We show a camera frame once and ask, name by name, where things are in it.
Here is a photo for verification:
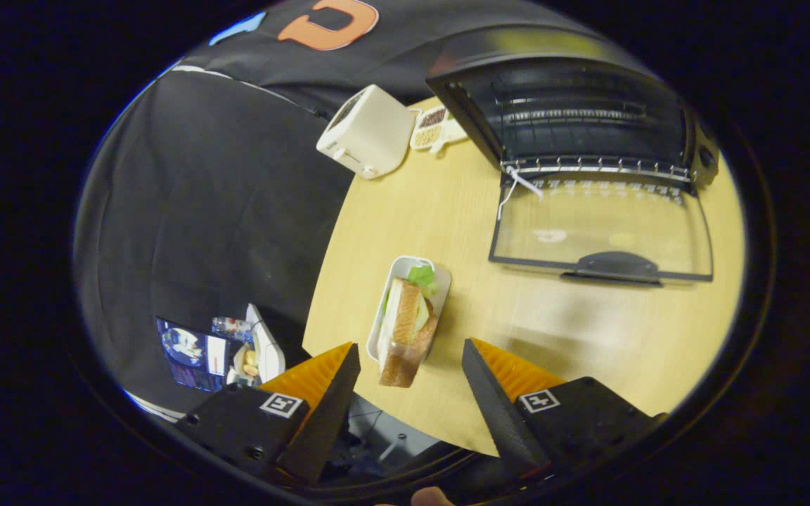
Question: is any white open container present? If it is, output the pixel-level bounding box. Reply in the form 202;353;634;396
233;304;286;386

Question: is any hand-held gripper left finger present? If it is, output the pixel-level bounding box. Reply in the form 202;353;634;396
174;342;362;486

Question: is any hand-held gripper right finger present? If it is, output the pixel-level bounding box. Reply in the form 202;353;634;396
461;338;667;480

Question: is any white cable tie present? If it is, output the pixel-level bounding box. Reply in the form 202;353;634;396
496;165;545;221

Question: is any blue printed box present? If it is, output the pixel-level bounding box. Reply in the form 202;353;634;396
155;316;230;393

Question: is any sandwich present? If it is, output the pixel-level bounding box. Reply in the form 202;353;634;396
378;264;441;389

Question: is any clear plastic bottle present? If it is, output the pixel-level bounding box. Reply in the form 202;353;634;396
212;316;255;337

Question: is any white bread toaster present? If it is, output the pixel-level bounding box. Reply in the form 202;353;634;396
316;84;416;181

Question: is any black toaster oven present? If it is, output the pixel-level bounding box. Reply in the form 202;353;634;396
425;27;722;287

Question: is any white oblong dish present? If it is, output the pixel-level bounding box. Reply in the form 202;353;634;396
366;255;452;366

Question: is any white divided seasoning dish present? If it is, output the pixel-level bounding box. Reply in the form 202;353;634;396
409;105;469;155

